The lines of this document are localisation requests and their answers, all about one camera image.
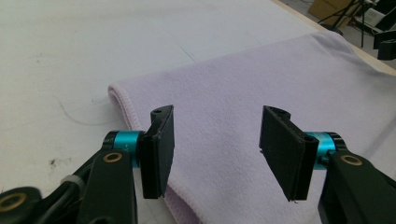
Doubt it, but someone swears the black tripod stand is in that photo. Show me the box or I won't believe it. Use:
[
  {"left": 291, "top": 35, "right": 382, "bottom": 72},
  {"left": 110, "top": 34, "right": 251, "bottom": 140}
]
[{"left": 317, "top": 0, "right": 375, "bottom": 49}]

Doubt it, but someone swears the lilac printed cloth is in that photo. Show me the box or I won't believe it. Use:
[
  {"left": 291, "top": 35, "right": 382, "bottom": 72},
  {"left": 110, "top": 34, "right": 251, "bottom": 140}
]
[{"left": 107, "top": 30, "right": 396, "bottom": 224}]

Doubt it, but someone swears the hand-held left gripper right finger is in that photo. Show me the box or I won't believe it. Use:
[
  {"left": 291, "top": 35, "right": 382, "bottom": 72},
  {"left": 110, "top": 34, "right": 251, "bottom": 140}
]
[{"left": 259, "top": 105, "right": 396, "bottom": 224}]

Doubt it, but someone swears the brown cardboard box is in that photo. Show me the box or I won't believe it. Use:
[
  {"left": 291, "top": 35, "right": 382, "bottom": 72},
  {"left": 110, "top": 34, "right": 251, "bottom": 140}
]
[{"left": 307, "top": 0, "right": 356, "bottom": 29}]

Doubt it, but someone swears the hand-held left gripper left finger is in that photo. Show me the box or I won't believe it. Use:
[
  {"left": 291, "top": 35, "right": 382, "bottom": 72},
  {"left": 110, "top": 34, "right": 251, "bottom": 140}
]
[{"left": 76, "top": 105, "right": 176, "bottom": 224}]

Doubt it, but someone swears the white grid mat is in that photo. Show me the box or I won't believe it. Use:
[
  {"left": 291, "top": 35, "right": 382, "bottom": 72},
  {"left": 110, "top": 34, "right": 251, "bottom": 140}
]
[{"left": 0, "top": 0, "right": 320, "bottom": 224}]

